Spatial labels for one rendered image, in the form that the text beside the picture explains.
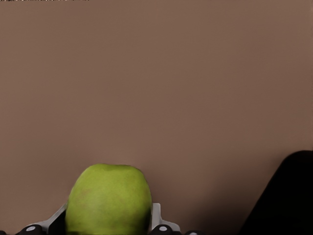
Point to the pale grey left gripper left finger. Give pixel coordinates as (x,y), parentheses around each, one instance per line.
(54,219)

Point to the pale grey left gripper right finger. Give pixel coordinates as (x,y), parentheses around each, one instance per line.
(157,219)

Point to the green apple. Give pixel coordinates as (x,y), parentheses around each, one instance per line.
(108,200)

